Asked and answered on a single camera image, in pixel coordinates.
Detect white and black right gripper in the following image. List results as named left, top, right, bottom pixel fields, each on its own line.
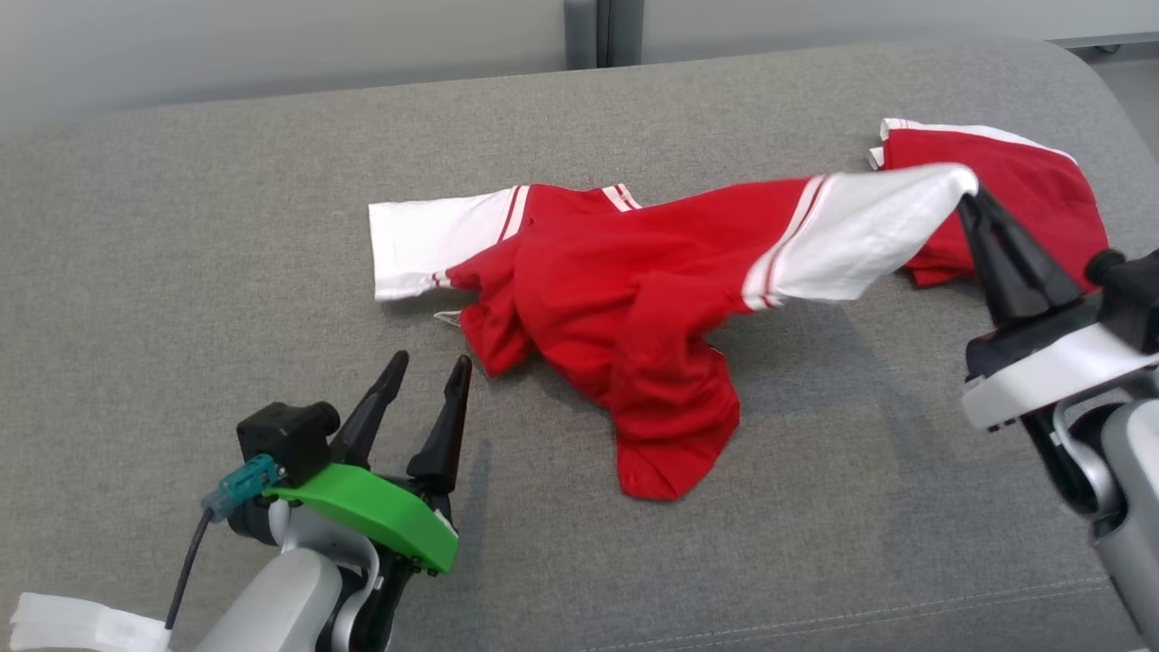
left=957, top=187, right=1159, bottom=432

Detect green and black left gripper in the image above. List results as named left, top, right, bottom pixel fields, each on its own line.
left=266, top=350, right=474, bottom=575

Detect red shorts with white trim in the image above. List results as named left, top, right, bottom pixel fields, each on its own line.
left=867, top=118, right=1110, bottom=289

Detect red and white shirt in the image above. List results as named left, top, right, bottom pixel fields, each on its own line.
left=367, top=163, right=981, bottom=502

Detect grey fabric sofa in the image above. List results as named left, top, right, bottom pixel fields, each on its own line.
left=0, top=38, right=1159, bottom=652

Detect white tape wrap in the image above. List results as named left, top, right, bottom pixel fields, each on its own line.
left=9, top=593, right=173, bottom=652

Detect black cable with teal connector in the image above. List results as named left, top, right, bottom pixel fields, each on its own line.
left=163, top=455, right=278, bottom=632

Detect dark vertical wall post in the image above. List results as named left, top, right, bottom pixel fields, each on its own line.
left=563, top=0, right=646, bottom=69

